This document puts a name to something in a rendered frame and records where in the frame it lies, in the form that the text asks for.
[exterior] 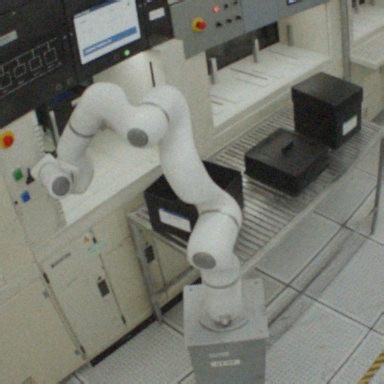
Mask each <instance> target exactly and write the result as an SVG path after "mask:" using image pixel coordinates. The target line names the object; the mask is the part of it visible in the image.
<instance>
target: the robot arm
mask: <svg viewBox="0 0 384 384"><path fill-rule="evenodd" d="M103 120H106V121H107V122H108V123H109V124H111V125H112V128H113V129H114V131H115V132H116V134H117V135H118V136H119V138H121V139H122V141H123V142H124V143H125V144H127V145H129V146H131V147H134V148H139V149H148V148H151V147H154V146H155V145H157V144H158V146H159V157H160V163H161V167H162V170H163V172H164V174H165V176H166V178H167V180H168V182H169V183H170V185H171V187H172V188H173V190H174V191H175V193H176V194H177V195H178V197H179V198H180V199H181V200H183V201H184V202H186V203H190V204H195V205H196V207H197V209H198V212H199V218H198V221H197V223H196V225H195V228H194V230H193V232H192V234H191V237H190V239H189V242H188V247H187V257H188V260H189V262H190V264H191V265H192V266H194V267H195V268H197V269H200V272H201V277H202V283H203V290H204V295H205V297H204V298H203V299H202V300H201V301H200V302H199V304H198V307H197V317H198V320H199V321H200V322H201V324H202V325H203V327H206V328H207V329H209V330H212V331H220V332H227V331H232V330H235V329H237V328H239V327H241V326H242V325H245V324H246V323H247V322H248V320H249V319H250V317H251V316H252V311H253V307H252V305H253V303H252V301H251V299H250V298H249V297H248V296H247V295H245V293H244V292H242V287H241V277H240V270H241V267H240V262H239V260H238V258H237V256H236V255H235V254H234V253H233V252H232V250H233V246H234V243H235V240H236V237H237V234H238V231H239V229H240V225H241V219H242V211H241V209H240V207H239V205H238V203H237V202H236V201H235V199H234V198H233V197H231V196H230V195H229V194H228V193H227V192H225V191H224V190H222V189H221V188H219V187H218V186H216V185H215V184H214V183H213V182H212V180H211V179H210V178H209V176H208V174H207V172H206V171H205V168H204V166H203V164H202V161H201V159H200V157H199V155H198V153H197V150H196V147H195V144H194V140H193V135H192V128H191V120H190V113H189V108H188V106H187V103H186V101H185V98H184V96H183V95H182V94H181V93H180V92H179V90H178V89H176V88H175V87H173V86H171V85H160V86H157V87H155V88H153V89H152V90H149V91H148V92H147V93H146V95H145V96H144V97H143V98H142V99H141V101H140V102H139V103H138V105H137V106H136V107H133V106H131V105H130V104H129V101H128V99H127V96H126V94H125V92H124V91H123V89H122V88H121V87H120V86H117V85H115V84H113V83H103V82H98V83H95V84H93V85H91V86H89V87H88V88H87V89H86V91H85V92H84V94H83V96H82V97H81V99H80V100H79V102H78V104H77V106H76V108H75V110H74V112H73V113H72V115H71V117H70V119H69V122H68V124H67V126H66V128H65V129H64V131H63V133H62V135H61V137H60V139H59V142H58V146H57V150H52V151H50V152H49V151H48V152H47V151H46V150H45V151H44V152H45V153H46V156H44V157H43V158H42V159H41V161H39V162H38V163H37V165H36V166H35V167H34V168H33V169H32V171H30V169H29V168H27V170H28V172H27V173H28V177H27V178H26V179H27V180H26V184H27V185H30V184H31V183H32V182H34V181H36V182H37V183H39V185H40V184H41V185H42V186H44V187H45V188H46V189H47V191H48V192H49V194H50V195H51V196H52V197H53V198H55V199H59V200H60V199H64V198H66V197H68V196H69V194H75V195H80V194H84V192H85V191H86V190H87V189H88V187H89V186H90V184H91V182H92V180H93V178H94V174H95V167H94V163H93V160H92V158H91V156H90V154H89V151H88V150H87V148H88V147H89V145H90V143H91V142H92V140H93V138H94V137H95V135H96V133H97V131H98V129H99V127H100V125H101V124H102V122H103ZM58 156H59V158H60V159H61V160H64V161H65V162H66V163H69V164H71V165H73V166H75V167H77V168H78V169H77V170H69V169H64V168H62V167H60V166H59V163H58V162H57V161H56V158H57V157H58Z"/></svg>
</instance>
